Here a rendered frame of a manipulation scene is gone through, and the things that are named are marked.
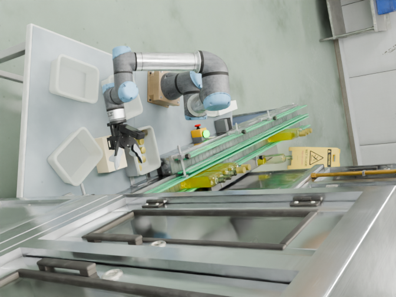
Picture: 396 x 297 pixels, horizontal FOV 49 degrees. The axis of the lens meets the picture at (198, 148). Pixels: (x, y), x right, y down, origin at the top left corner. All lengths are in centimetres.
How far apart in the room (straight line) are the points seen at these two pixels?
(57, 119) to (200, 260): 137
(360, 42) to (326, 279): 741
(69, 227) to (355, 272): 71
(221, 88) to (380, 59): 617
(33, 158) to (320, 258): 143
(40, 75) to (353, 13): 655
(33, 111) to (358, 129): 676
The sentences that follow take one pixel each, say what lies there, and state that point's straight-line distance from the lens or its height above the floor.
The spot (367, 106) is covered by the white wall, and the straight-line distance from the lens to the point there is 798.
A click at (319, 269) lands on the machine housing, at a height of 210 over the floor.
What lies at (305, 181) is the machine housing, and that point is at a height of 139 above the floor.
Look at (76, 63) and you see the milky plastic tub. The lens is 201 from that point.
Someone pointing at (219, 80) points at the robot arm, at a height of 136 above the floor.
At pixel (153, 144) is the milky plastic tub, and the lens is 225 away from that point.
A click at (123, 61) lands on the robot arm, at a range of 175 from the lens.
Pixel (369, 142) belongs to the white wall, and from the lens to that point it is 809.
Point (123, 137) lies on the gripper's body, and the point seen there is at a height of 103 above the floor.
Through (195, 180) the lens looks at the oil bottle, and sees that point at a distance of 225.
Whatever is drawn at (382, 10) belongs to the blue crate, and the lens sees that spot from 721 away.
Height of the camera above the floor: 232
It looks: 36 degrees down
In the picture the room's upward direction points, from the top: 84 degrees clockwise
